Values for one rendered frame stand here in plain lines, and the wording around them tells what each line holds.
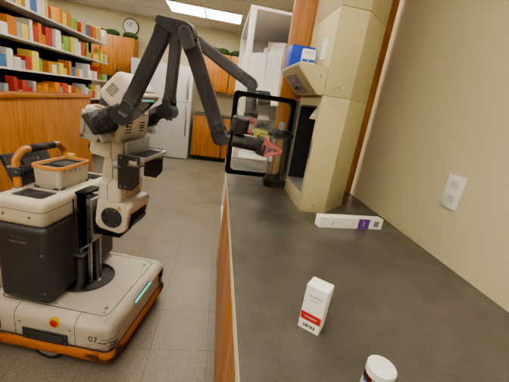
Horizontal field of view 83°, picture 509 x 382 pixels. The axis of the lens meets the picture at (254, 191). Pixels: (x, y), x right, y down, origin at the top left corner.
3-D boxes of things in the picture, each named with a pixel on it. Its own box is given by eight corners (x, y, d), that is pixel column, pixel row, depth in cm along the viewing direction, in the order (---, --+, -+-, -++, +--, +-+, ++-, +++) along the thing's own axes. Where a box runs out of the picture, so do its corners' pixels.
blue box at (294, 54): (304, 73, 132) (309, 51, 129) (311, 70, 122) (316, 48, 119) (284, 69, 130) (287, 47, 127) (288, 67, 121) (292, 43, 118)
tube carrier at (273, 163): (282, 180, 131) (290, 133, 124) (288, 187, 120) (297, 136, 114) (259, 178, 129) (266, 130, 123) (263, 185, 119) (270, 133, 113)
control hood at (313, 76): (301, 95, 138) (304, 73, 135) (323, 95, 107) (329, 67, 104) (277, 92, 136) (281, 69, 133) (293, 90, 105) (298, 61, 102)
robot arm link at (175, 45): (174, 29, 147) (166, 23, 137) (199, 33, 146) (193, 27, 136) (164, 117, 158) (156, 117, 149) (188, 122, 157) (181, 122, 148)
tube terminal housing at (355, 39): (328, 192, 155) (364, 36, 133) (354, 216, 125) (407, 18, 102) (283, 188, 152) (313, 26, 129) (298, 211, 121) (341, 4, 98)
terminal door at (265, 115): (282, 179, 148) (297, 99, 137) (224, 173, 143) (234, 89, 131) (282, 179, 149) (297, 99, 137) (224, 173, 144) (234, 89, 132)
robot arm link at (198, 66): (180, 29, 103) (173, 27, 94) (195, 24, 103) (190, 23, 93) (217, 140, 123) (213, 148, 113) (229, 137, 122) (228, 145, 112)
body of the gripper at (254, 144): (261, 136, 123) (244, 133, 122) (264, 139, 113) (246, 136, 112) (257, 151, 125) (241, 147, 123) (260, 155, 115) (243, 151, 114)
